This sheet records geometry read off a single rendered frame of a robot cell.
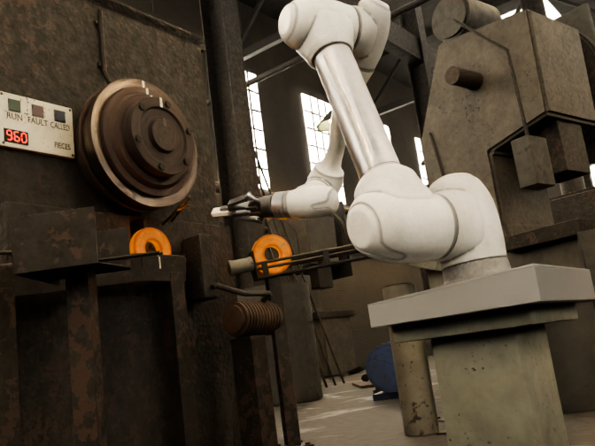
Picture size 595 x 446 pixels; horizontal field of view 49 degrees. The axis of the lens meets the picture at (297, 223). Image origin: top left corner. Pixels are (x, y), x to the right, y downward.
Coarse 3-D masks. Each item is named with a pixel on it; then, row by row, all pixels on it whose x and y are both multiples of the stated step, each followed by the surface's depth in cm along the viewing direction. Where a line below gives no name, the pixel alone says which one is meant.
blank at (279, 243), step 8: (264, 240) 249; (272, 240) 250; (280, 240) 251; (256, 248) 248; (264, 248) 248; (280, 248) 250; (288, 248) 251; (256, 256) 247; (264, 256) 248; (280, 256) 250; (288, 256) 250; (272, 264) 248; (272, 272) 247; (280, 272) 248
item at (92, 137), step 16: (128, 80) 232; (96, 96) 225; (96, 112) 217; (96, 128) 216; (96, 144) 214; (96, 160) 216; (112, 176) 217; (192, 176) 246; (112, 192) 222; (128, 192) 220; (176, 192) 238; (144, 208) 232
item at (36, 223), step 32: (32, 224) 157; (64, 224) 157; (32, 256) 156; (64, 256) 155; (96, 256) 155; (96, 288) 171; (96, 320) 168; (96, 352) 165; (96, 384) 162; (96, 416) 160
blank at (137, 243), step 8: (136, 232) 225; (144, 232) 225; (152, 232) 227; (160, 232) 230; (136, 240) 221; (144, 240) 224; (152, 240) 227; (160, 240) 229; (136, 248) 221; (144, 248) 223; (160, 248) 228; (168, 248) 230
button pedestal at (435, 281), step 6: (408, 264) 228; (414, 264) 227; (420, 264) 225; (426, 264) 224; (432, 264) 222; (438, 264) 222; (432, 270) 230; (438, 270) 223; (432, 276) 230; (438, 276) 228; (432, 282) 230; (438, 282) 228; (438, 432) 220; (444, 432) 218
